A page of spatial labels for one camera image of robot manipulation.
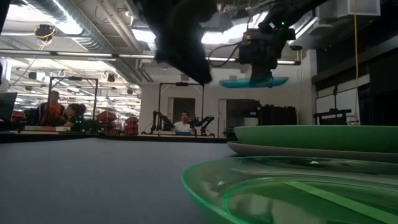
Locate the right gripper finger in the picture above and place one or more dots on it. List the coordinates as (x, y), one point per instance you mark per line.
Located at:
(268, 73)
(257, 73)

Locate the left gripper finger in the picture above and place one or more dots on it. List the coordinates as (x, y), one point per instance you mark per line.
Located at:
(199, 73)

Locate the clear blue plastic plate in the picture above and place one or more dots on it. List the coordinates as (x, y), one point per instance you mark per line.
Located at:
(236, 82)

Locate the opaque green plastic plate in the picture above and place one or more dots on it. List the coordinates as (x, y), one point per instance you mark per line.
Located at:
(320, 138)

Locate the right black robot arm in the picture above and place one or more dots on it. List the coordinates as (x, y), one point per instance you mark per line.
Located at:
(295, 12)

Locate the background black robot arm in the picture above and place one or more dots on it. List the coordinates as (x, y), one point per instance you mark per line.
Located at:
(160, 121)
(205, 122)

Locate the black cabinet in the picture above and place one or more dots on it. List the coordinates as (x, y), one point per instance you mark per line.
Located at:
(242, 112)

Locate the black crates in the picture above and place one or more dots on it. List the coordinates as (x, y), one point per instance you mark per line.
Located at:
(276, 115)

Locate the person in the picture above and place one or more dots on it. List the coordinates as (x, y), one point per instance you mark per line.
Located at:
(74, 115)
(51, 109)
(183, 126)

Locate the blue bin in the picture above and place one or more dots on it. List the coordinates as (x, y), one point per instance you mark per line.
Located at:
(183, 132)

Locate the black equipment rack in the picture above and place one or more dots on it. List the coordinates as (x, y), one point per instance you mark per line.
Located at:
(334, 116)

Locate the large pale grey plate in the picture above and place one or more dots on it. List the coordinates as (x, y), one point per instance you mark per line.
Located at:
(280, 151)

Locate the red tool cabinet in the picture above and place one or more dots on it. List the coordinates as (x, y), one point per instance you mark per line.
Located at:
(106, 119)
(132, 126)

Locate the long ceiling light bar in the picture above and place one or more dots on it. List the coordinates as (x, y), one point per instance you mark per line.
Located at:
(87, 54)

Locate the clear green plastic plate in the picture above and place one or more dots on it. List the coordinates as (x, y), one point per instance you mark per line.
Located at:
(224, 180)

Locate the white flat box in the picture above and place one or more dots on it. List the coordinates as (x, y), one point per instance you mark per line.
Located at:
(63, 128)

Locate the orange flat box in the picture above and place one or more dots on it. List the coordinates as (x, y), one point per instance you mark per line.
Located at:
(47, 128)

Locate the wooden workbench with grey legs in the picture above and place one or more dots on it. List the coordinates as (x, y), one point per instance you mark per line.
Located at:
(34, 132)

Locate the dark monitor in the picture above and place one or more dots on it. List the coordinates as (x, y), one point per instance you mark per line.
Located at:
(7, 105)

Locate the black gantry frame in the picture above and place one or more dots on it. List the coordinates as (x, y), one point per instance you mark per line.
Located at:
(159, 109)
(94, 102)

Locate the black table edge rail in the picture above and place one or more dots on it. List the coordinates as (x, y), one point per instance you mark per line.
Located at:
(140, 137)

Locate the silver ceiling duct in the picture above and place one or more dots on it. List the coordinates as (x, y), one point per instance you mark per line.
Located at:
(93, 37)

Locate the black frame post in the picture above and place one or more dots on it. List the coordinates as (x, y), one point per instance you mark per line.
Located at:
(2, 18)

